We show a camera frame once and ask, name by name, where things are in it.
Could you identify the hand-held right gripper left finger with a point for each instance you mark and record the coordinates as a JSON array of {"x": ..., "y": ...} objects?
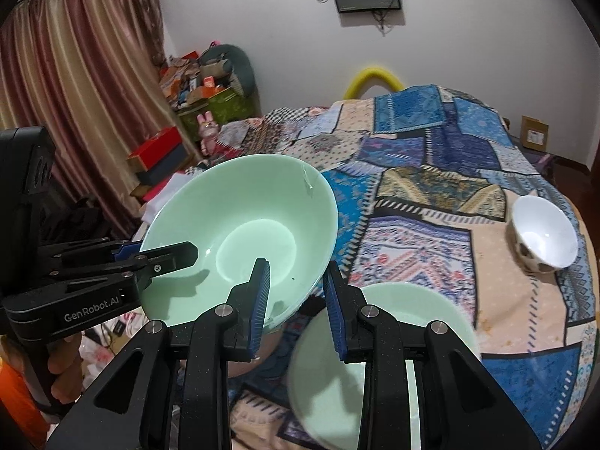
[{"x": 260, "y": 304}]

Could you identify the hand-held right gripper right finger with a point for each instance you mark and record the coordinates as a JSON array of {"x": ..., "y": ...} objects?
[{"x": 335, "y": 314}]

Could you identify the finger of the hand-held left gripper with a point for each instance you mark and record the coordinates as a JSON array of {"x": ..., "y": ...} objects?
[
  {"x": 168, "y": 258},
  {"x": 124, "y": 249}
]

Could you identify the green plate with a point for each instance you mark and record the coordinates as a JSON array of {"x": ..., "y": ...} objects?
[{"x": 318, "y": 384}]

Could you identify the green bowl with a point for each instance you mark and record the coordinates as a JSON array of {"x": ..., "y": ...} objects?
[{"x": 243, "y": 206}]

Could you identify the person's left hand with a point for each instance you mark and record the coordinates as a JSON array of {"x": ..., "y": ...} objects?
[{"x": 63, "y": 365}]

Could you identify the white folded cloth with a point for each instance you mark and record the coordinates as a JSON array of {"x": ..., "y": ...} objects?
[{"x": 161, "y": 192}]

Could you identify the dark blue box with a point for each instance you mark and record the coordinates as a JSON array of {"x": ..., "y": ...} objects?
[{"x": 164, "y": 168}]

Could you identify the red box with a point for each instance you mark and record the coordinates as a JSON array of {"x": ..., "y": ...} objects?
[{"x": 157, "y": 147}]

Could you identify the patchwork blanket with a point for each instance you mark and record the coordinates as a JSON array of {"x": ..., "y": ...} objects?
[{"x": 422, "y": 243}]

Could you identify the striped curtain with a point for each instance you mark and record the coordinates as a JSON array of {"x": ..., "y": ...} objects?
[{"x": 84, "y": 79}]

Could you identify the pink bunny toy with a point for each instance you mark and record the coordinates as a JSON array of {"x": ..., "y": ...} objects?
[{"x": 207, "y": 131}]

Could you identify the pile of cardboard packages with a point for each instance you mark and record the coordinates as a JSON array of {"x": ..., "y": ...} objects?
[{"x": 187, "y": 75}]

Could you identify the teal cushion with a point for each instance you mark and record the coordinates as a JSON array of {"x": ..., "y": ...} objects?
[{"x": 241, "y": 70}]

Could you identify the white printed bowl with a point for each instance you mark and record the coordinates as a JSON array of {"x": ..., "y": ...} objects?
[{"x": 546, "y": 229}]

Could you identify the yellow foam tube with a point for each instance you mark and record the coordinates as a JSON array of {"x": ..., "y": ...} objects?
[{"x": 370, "y": 72}]

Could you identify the cardboard box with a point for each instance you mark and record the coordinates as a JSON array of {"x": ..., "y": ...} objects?
[{"x": 534, "y": 133}]

